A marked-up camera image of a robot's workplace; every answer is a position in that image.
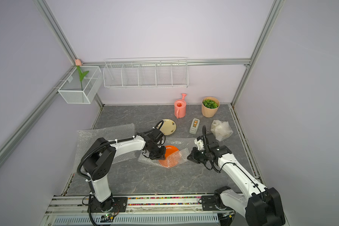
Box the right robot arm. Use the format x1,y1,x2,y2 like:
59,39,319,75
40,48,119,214
187,133,285,226

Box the cream beige plate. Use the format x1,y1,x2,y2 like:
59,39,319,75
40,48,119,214
159,119,177,136

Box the bubble wrap sheet pile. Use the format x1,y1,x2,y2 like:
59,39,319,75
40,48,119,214
72,122,137,173

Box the long white wire basket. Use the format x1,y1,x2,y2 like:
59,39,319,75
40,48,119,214
103,57,189,88

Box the potted green plant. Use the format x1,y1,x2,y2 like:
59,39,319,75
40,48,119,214
202,97,220,118

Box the pink watering can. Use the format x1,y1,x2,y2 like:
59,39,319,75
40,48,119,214
174,93,186,119

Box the pink artificial tulip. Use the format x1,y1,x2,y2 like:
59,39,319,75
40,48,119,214
75,59,89,91

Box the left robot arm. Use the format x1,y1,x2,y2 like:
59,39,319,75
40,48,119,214
76,128,166,204

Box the orange plate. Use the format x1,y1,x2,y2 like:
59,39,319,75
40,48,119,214
159,146,180,168

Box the small white wire basket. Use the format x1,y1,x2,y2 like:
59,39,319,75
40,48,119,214
58,66,104,104

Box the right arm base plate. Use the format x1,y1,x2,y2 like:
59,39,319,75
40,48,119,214
199,195,230,211

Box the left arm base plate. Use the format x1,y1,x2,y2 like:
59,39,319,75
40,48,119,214
89,196,128,213

